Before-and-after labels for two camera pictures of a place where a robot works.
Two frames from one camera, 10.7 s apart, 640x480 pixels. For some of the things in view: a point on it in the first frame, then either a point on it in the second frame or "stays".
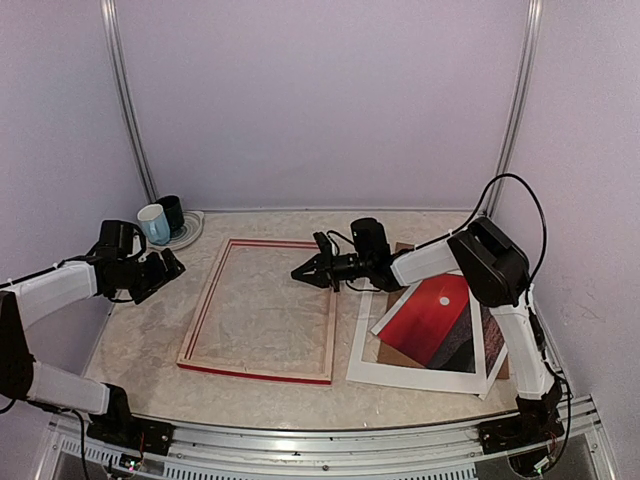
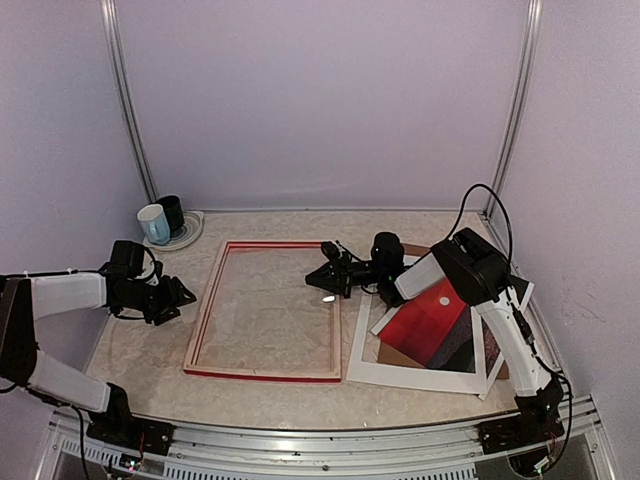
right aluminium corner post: (535, 15) stays
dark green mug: (172, 207) stays
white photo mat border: (464, 381) stays
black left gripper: (159, 275) to (172, 297)
